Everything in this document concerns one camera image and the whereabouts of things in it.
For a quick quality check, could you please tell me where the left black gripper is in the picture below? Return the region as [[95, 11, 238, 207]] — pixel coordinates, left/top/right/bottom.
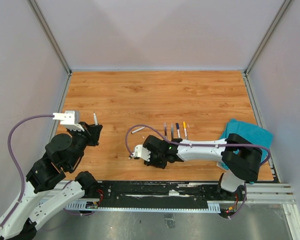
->
[[66, 120, 103, 169]]

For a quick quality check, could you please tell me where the white pen black end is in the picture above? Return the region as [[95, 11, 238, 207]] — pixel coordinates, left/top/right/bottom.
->
[[93, 112, 99, 126]]

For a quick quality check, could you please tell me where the teal barrel gel pen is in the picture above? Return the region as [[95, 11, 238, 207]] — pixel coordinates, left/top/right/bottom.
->
[[170, 123, 175, 140]]

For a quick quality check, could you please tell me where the dark purple pen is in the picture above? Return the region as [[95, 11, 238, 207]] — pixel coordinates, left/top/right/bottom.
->
[[163, 122, 168, 139]]

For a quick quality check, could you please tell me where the white pen black tip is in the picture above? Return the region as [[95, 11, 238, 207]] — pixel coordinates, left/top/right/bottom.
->
[[175, 122, 181, 139]]

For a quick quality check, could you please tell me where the white marker yellow end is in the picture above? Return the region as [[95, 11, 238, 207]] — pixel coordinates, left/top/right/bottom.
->
[[182, 121, 188, 140]]

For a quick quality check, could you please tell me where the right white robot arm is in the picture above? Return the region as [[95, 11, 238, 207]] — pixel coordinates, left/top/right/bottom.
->
[[135, 133, 263, 200]]

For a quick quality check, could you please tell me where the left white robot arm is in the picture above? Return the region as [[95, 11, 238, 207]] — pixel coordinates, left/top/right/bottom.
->
[[0, 121, 103, 240]]

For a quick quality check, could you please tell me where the white pen dark barrel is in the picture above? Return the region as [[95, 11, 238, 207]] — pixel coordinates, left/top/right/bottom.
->
[[131, 126, 146, 134]]

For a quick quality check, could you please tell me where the teal cloth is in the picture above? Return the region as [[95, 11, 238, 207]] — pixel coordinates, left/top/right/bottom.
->
[[216, 118, 274, 185]]

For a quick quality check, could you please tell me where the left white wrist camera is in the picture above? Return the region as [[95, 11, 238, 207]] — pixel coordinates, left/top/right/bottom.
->
[[52, 110, 84, 131]]

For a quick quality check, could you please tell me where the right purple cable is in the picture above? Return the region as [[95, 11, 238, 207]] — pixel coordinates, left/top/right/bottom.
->
[[124, 124, 272, 221]]

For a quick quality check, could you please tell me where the purple cable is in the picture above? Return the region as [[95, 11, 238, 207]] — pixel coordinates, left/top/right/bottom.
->
[[124, 124, 272, 221], [0, 114, 73, 233]]

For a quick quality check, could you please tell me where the grey slotted cable duct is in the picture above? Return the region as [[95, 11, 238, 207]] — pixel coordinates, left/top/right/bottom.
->
[[64, 200, 221, 214]]

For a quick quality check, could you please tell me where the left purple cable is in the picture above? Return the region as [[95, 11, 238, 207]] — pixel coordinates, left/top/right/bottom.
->
[[0, 114, 73, 233]]

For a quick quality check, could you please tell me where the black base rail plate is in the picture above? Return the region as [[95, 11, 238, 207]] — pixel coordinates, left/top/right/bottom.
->
[[89, 180, 247, 208]]

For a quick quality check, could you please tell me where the left aluminium frame post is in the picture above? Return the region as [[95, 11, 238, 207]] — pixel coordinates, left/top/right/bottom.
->
[[26, 0, 73, 76]]

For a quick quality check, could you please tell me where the aluminium frame post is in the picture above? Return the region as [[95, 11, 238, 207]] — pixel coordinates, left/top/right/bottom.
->
[[243, 0, 295, 76], [26, 0, 73, 76]]

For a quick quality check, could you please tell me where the right aluminium frame post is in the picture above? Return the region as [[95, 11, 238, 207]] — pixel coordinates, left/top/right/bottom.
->
[[243, 0, 295, 76]]

